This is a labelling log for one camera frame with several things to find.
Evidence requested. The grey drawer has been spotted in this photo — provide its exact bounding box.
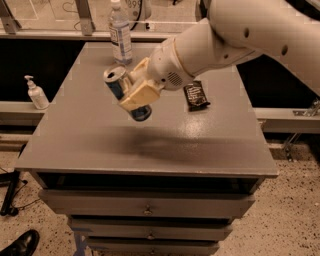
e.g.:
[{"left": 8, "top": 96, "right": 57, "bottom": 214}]
[
  {"left": 39, "top": 190, "right": 255, "bottom": 218},
  {"left": 69, "top": 218, "right": 232, "bottom": 241},
  {"left": 87, "top": 238, "right": 219, "bottom": 256}
]

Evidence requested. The middle grey drawer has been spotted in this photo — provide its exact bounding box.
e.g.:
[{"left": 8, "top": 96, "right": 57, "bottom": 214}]
[{"left": 69, "top": 218, "right": 232, "bottom": 241}]

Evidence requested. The black snack bar wrapper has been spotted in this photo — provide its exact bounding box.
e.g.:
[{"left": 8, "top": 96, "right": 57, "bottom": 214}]
[{"left": 183, "top": 81, "right": 210, "bottom": 112}]

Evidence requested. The black leather shoe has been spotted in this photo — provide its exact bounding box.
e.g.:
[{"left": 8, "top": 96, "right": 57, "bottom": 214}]
[{"left": 0, "top": 229, "right": 40, "bottom": 256}]

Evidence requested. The white pump sanitizer bottle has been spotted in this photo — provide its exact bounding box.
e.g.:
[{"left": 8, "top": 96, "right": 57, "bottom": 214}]
[{"left": 24, "top": 75, "right": 49, "bottom": 110}]

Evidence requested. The clear plastic water bottle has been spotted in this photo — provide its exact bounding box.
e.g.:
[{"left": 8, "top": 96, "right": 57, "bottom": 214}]
[{"left": 108, "top": 0, "right": 132, "bottom": 65}]

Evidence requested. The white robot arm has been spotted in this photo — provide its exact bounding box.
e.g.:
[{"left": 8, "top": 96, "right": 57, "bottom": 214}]
[{"left": 119, "top": 0, "right": 320, "bottom": 111}]

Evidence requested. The bottom grey drawer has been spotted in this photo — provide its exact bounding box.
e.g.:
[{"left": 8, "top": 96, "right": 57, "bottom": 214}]
[{"left": 87, "top": 238, "right": 219, "bottom": 256}]

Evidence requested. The black stand leg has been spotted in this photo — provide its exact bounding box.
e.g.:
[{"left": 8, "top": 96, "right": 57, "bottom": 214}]
[{"left": 0, "top": 167, "right": 27, "bottom": 217}]

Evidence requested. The redbull can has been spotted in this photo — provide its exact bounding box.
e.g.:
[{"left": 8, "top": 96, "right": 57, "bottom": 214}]
[{"left": 103, "top": 66, "right": 152, "bottom": 122}]

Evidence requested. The grey drawer cabinet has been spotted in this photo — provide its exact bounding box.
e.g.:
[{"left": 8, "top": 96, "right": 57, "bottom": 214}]
[{"left": 14, "top": 42, "right": 279, "bottom": 256}]

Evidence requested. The top grey drawer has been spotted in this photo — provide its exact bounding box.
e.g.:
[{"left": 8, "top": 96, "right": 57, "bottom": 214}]
[{"left": 39, "top": 190, "right": 255, "bottom": 218}]

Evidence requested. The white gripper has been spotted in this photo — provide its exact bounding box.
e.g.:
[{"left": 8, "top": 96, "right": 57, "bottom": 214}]
[{"left": 119, "top": 38, "right": 194, "bottom": 111}]

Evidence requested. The metal railing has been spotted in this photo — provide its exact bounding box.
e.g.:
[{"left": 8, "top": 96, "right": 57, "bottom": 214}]
[{"left": 0, "top": 0, "right": 214, "bottom": 43}]

